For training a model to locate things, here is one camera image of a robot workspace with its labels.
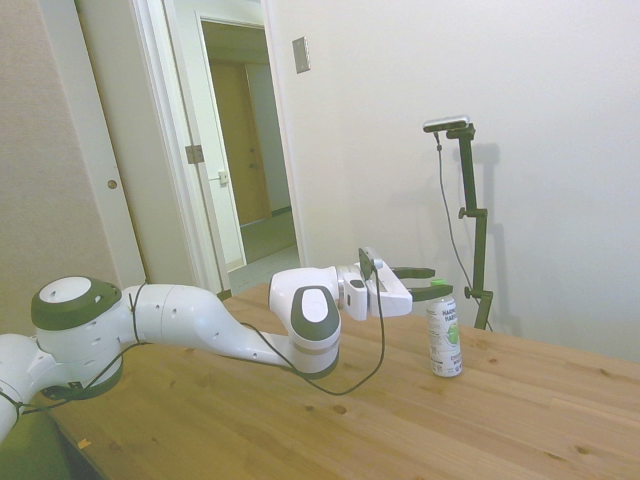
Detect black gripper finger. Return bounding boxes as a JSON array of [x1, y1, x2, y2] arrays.
[[405, 283, 455, 304], [391, 266, 435, 281]]

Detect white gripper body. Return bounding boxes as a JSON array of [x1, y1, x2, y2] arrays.
[[363, 246, 414, 319]]

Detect clear bottle with green cap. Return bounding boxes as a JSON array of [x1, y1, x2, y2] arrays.
[[425, 277, 464, 379]]

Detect brown wooden hallway door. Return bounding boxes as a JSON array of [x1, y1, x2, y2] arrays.
[[208, 58, 274, 227]]

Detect white open door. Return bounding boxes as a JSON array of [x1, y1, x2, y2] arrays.
[[172, 13, 247, 296]]

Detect white closet door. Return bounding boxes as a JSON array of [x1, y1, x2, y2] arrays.
[[74, 0, 166, 289]]

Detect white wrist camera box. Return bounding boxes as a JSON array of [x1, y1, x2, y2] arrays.
[[348, 248, 377, 322]]

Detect black camera stand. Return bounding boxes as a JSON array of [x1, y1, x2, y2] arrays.
[[444, 124, 495, 331]]

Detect grey exterior camera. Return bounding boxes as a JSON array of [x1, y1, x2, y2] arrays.
[[422, 114, 473, 135]]

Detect grey metal wall plate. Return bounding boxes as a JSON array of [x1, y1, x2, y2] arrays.
[[291, 35, 312, 75]]

